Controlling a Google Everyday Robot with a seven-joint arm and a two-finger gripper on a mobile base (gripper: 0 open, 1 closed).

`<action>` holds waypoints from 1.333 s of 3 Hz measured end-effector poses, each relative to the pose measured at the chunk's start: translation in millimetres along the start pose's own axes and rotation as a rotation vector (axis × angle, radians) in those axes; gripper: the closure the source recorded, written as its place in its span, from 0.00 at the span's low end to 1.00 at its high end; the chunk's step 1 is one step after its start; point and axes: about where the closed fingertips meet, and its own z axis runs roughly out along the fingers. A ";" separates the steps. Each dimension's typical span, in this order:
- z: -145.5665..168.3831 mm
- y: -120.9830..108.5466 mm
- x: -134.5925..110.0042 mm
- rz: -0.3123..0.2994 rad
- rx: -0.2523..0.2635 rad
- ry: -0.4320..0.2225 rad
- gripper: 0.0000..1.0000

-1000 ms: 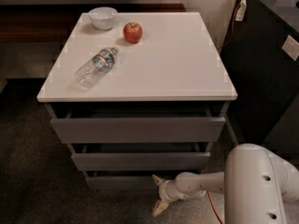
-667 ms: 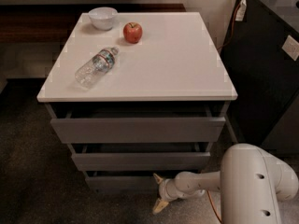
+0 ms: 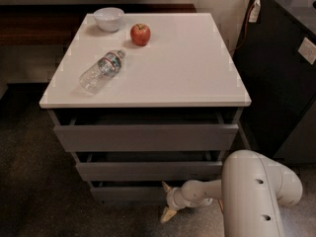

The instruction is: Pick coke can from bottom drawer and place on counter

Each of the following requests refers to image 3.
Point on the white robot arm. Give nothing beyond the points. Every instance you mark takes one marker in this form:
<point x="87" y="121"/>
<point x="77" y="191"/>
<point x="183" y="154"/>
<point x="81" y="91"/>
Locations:
<point x="252" y="189"/>

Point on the grey middle drawer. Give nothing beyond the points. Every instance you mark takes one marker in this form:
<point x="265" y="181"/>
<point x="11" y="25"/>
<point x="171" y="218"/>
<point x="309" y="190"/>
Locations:
<point x="147" y="166"/>

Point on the grey drawer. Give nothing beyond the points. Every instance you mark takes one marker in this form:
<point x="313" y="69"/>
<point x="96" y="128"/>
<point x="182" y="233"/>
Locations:
<point x="145" y="129"/>
<point x="147" y="166"/>
<point x="132" y="192"/>

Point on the white cabinet counter top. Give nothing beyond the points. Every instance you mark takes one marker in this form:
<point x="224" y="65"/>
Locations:
<point x="184" y="64"/>

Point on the grey bottom drawer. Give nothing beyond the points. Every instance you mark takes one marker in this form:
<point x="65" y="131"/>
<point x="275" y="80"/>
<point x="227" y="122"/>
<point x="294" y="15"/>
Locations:
<point x="132" y="192"/>

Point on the grey top drawer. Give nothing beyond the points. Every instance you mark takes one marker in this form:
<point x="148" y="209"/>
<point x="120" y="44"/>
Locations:
<point x="145" y="129"/>

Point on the dark wooden bench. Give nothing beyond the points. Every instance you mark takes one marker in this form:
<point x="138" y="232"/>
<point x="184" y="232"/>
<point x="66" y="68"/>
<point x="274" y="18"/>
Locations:
<point x="42" y="24"/>

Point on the black cabinet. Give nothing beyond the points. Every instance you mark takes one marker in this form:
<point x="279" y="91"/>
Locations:
<point x="281" y="120"/>

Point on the white wall outlet plate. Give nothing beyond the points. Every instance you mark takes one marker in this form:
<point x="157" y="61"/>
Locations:
<point x="307" y="50"/>

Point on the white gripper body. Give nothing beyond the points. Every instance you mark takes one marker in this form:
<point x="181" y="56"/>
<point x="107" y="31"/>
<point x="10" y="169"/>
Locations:
<point x="172" y="198"/>

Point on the white paper tag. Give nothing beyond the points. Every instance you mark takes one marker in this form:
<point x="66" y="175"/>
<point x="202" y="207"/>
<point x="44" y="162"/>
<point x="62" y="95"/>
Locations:
<point x="255" y="11"/>

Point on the clear plastic water bottle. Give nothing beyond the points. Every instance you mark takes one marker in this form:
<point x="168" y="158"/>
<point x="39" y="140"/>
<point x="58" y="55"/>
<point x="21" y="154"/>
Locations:
<point x="108" y="66"/>

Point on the red apple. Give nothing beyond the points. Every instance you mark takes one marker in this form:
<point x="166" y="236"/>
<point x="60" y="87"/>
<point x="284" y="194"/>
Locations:
<point x="140" y="34"/>

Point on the white bowl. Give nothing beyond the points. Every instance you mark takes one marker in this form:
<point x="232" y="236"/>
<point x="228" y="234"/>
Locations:
<point x="108" y="19"/>

